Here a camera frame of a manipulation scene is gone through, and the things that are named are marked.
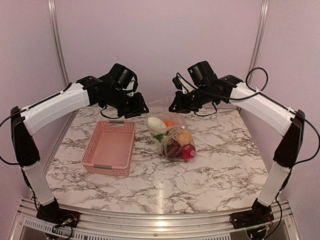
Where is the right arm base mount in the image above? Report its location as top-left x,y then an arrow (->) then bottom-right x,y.
229,210 -> 275,229

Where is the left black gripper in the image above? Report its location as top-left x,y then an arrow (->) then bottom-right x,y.
103,87 -> 149,119

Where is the left aluminium frame post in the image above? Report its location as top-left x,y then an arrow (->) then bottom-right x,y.
47,0 -> 70,87

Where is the aluminium frame post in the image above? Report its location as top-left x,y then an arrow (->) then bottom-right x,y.
47,0 -> 70,87
248,0 -> 270,71

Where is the right aluminium frame post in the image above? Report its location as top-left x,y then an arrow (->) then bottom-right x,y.
248,0 -> 270,71

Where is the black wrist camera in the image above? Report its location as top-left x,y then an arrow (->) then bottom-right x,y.
187,60 -> 218,88
107,63 -> 139,96

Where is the front aluminium rail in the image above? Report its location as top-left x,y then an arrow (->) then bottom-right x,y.
14,199 -> 301,240

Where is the red strawberry fruit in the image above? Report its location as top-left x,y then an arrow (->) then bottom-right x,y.
181,144 -> 196,161

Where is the white radish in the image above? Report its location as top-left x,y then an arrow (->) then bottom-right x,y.
146,116 -> 167,133

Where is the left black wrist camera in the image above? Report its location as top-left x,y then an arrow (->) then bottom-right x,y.
107,63 -> 139,96

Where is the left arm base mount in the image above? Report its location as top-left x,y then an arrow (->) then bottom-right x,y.
36,209 -> 80,228

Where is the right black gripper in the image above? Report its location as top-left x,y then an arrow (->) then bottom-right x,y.
168,84 -> 218,114

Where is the clear zip top bag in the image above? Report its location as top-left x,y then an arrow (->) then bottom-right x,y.
146,96 -> 195,162

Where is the dark purple beet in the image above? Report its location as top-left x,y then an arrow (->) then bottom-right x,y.
162,144 -> 182,159

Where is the pink perforated plastic basket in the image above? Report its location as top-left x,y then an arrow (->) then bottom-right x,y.
82,120 -> 136,177

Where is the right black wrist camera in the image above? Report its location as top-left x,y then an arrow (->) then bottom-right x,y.
187,60 -> 218,88

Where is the orange tangerine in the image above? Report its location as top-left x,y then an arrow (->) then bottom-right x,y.
164,120 -> 175,127

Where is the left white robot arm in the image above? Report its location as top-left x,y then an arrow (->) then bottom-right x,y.
2,73 -> 148,223

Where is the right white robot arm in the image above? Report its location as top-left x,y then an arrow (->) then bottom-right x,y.
169,74 -> 305,224

